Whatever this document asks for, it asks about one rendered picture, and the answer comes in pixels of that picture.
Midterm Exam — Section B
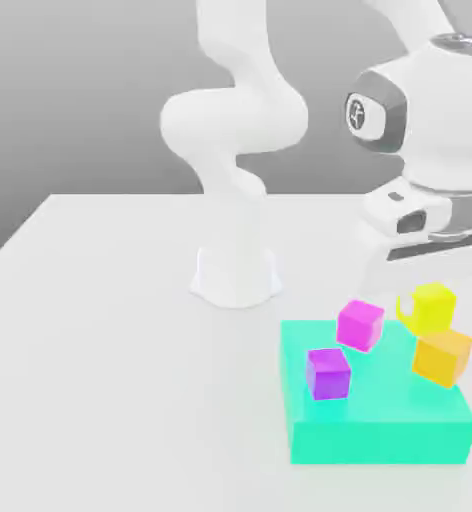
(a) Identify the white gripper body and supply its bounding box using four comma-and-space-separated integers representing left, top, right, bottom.
361, 229, 472, 295

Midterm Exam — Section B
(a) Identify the small yellow cube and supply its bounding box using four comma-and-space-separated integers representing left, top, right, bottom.
409, 281, 458, 337

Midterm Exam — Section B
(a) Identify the small magenta cube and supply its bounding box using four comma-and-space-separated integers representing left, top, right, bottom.
335, 298, 385, 353

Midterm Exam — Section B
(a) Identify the small orange cube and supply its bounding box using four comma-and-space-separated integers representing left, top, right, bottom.
411, 328, 472, 389

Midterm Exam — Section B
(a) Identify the small purple cube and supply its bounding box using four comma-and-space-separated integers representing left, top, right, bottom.
304, 347, 352, 401

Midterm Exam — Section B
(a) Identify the large teal box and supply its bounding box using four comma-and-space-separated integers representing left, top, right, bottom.
279, 318, 472, 466

